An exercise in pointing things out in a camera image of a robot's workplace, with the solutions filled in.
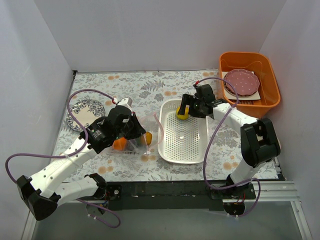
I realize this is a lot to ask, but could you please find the brown kiwi fruit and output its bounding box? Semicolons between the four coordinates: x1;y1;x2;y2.
144;131;153;146

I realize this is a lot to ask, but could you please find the clear zip top bag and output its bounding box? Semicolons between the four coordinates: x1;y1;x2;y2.
107;112;164;155

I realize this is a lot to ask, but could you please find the yellow fruit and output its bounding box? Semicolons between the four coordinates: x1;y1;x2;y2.
176;106;189;120

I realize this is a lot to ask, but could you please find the orange fruit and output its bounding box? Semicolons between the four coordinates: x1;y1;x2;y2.
112;137;127;151

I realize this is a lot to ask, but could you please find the purple eggplant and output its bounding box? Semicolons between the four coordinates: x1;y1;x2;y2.
131;137;146;150

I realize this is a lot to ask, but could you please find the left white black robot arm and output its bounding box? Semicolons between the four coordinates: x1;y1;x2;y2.
16;103;146;221

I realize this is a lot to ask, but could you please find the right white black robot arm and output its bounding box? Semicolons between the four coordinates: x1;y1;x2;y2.
178;84;281;199

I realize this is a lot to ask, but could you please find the blue floral plate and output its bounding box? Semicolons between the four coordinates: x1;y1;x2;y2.
70;99;106;128

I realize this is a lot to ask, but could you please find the white perforated plastic basket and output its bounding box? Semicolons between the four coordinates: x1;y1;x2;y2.
157;98;209;164

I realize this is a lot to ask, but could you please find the pink polka dot plate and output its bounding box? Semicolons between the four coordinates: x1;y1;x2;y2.
223;69;260;97

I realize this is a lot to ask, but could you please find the white square plate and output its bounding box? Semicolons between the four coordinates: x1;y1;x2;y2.
222;71;261;101

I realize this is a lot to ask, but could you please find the orange plastic tub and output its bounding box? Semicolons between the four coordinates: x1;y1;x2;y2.
219;51;281;118

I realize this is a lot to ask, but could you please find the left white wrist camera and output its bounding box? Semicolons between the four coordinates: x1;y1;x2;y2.
112;97;133;109

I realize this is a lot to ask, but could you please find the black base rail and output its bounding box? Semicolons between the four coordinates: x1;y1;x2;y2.
77;180;257;211

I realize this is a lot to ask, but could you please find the aluminium frame rail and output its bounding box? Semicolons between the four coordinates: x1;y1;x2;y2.
22;181;312;240

